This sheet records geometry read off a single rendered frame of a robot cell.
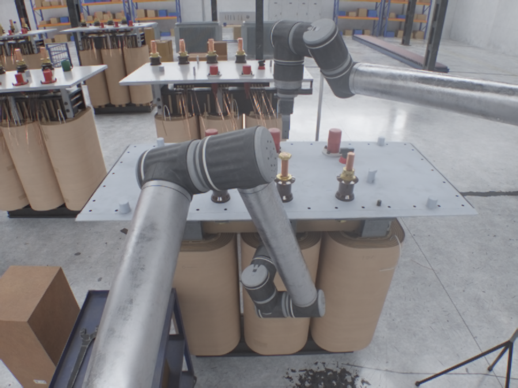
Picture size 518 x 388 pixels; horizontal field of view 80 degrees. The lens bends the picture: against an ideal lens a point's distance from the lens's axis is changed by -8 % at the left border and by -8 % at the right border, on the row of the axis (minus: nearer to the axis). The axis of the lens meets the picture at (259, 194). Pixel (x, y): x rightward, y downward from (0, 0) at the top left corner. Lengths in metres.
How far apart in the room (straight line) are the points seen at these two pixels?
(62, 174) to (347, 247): 2.87
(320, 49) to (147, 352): 0.92
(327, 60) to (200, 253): 1.02
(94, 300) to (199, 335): 0.66
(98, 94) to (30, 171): 3.85
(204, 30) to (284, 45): 12.34
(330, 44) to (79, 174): 3.02
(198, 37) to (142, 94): 6.69
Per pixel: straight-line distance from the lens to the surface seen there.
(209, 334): 2.11
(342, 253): 1.72
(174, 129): 3.11
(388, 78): 1.09
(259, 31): 9.62
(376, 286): 1.92
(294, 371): 2.47
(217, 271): 1.73
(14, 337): 1.99
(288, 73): 1.21
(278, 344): 2.20
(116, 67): 7.19
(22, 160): 3.87
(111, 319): 0.76
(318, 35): 1.08
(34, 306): 1.88
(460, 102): 1.01
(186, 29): 13.45
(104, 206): 1.54
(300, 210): 1.38
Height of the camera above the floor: 2.14
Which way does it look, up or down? 32 degrees down
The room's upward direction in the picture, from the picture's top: straight up
